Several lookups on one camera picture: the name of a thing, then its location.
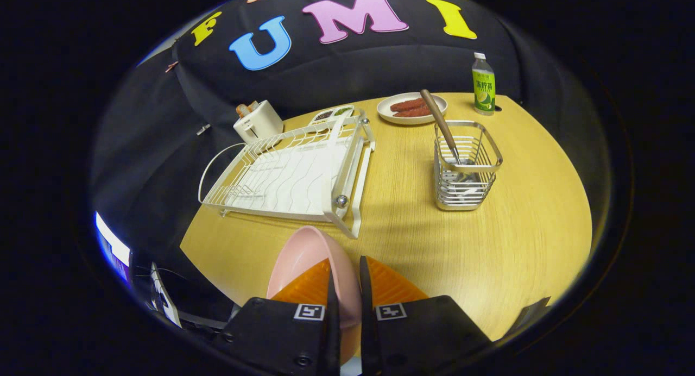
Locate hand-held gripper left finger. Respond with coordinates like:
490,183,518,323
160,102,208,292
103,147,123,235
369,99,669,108
219,258,342,376

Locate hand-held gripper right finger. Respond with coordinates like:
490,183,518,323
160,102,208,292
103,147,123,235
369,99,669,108
358,255,495,376

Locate pink plate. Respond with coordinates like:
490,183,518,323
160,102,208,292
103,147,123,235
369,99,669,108
266,225,363,366

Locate metal wire basket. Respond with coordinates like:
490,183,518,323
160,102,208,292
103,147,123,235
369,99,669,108
433,120,503,211

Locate white wire dish rack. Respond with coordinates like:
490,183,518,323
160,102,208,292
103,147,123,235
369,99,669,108
198,115,376,240

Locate brown-handled metal spoon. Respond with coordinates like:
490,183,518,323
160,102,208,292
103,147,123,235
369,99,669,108
420,89,481,184

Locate white plate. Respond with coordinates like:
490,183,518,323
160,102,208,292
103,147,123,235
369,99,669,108
376,92,449,126

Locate white divided condiment dish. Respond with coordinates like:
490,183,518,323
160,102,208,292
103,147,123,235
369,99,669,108
309,104,356,126

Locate white device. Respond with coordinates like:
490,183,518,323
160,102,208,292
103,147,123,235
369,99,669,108
149,262,182,329

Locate lit monitor screen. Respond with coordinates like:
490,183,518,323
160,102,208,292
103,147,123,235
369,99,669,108
95,210,132,283

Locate white toaster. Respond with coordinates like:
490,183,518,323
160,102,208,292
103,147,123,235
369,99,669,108
233,100,284,144

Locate green tea bottle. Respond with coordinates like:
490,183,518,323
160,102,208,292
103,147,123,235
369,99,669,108
471,52,496,116

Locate black backdrop cloth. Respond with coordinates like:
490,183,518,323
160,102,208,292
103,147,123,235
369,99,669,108
90,0,614,290

